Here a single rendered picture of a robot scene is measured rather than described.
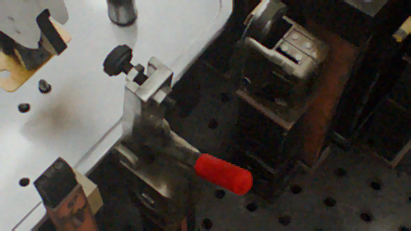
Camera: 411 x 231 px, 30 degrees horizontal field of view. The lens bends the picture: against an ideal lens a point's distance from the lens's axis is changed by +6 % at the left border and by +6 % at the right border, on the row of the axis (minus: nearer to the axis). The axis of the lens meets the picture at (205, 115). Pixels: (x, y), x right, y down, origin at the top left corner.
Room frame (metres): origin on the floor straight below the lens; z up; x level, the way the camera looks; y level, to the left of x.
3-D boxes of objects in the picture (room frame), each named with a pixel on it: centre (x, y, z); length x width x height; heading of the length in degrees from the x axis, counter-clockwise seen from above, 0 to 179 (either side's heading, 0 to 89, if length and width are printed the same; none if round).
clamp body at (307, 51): (0.40, -0.09, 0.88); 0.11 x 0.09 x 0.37; 52
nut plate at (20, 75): (0.38, 0.18, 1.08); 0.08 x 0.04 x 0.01; 142
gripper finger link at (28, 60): (0.37, 0.16, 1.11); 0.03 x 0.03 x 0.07; 52
